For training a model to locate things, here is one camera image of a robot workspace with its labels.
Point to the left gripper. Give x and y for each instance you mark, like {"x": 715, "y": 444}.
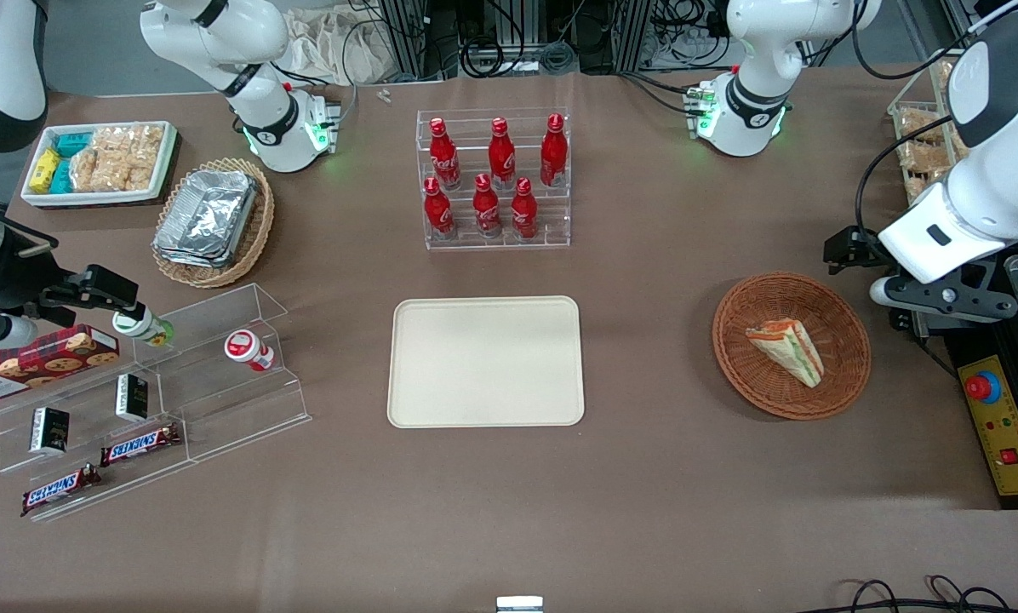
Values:
{"x": 849, "y": 246}

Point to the small rice cracker bag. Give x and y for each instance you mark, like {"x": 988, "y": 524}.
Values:
{"x": 85, "y": 170}

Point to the red emergency stop button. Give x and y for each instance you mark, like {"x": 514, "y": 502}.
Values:
{"x": 982, "y": 387}

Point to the clear acrylic tiered shelf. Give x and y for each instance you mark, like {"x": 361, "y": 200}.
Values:
{"x": 220, "y": 400}

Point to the large rice cracker bag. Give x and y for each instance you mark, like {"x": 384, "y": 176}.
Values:
{"x": 130, "y": 157}

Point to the black equipment base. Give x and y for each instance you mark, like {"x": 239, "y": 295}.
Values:
{"x": 956, "y": 345}

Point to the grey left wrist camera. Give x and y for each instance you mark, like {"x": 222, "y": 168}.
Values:
{"x": 885, "y": 292}

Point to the stack of foil trays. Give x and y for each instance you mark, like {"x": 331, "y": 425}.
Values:
{"x": 207, "y": 217}

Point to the light oval wicker basket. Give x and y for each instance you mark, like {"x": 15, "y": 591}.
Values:
{"x": 258, "y": 221}

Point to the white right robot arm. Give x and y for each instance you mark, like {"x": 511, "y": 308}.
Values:
{"x": 262, "y": 119}

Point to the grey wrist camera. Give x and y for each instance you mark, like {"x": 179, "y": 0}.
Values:
{"x": 2, "y": 330}
{"x": 885, "y": 292}

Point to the yellow snack packet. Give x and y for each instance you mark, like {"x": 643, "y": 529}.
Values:
{"x": 44, "y": 170}

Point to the Snickers chocolate bar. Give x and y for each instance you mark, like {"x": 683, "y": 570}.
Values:
{"x": 139, "y": 444}
{"x": 58, "y": 489}

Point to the triangular sandwich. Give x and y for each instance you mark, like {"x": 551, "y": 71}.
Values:
{"x": 794, "y": 353}

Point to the small black box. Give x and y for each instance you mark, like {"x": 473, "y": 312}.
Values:
{"x": 49, "y": 430}
{"x": 132, "y": 398}

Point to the bagged fried snack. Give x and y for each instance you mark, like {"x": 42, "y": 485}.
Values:
{"x": 945, "y": 77}
{"x": 922, "y": 166}
{"x": 919, "y": 125}

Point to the teal snack packet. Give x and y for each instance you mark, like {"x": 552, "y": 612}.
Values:
{"x": 61, "y": 177}
{"x": 73, "y": 143}

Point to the green-capped small bottle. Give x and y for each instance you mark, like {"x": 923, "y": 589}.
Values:
{"x": 143, "y": 326}

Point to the brown round wicker basket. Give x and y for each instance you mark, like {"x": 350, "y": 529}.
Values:
{"x": 764, "y": 383}

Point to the red cola bottle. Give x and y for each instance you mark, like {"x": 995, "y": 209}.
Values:
{"x": 553, "y": 153}
{"x": 438, "y": 213}
{"x": 501, "y": 157}
{"x": 523, "y": 213}
{"x": 444, "y": 157}
{"x": 487, "y": 211}

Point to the white rectangular snack tray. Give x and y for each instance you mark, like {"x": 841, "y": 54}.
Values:
{"x": 160, "y": 183}

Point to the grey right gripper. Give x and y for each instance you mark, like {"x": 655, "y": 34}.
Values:
{"x": 17, "y": 281}

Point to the yellow emergency stop box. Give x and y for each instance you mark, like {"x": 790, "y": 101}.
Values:
{"x": 1015, "y": 443}

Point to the white yogurt bottle red lid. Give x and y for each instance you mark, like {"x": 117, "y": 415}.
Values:
{"x": 249, "y": 349}

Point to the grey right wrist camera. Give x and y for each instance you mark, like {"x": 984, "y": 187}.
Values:
{"x": 2, "y": 330}

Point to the beige cloth bag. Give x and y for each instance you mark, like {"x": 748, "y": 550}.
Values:
{"x": 330, "y": 47}

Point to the red plaid cookie box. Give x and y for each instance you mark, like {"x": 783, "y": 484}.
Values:
{"x": 49, "y": 362}

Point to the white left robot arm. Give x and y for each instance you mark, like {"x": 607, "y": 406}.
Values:
{"x": 756, "y": 102}

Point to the beige plastic tray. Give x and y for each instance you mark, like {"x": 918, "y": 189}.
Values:
{"x": 485, "y": 362}

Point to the aluminium frame post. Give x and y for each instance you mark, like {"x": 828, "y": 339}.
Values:
{"x": 632, "y": 34}
{"x": 407, "y": 38}

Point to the clear acrylic bottle rack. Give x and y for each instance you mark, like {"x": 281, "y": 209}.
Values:
{"x": 551, "y": 217}

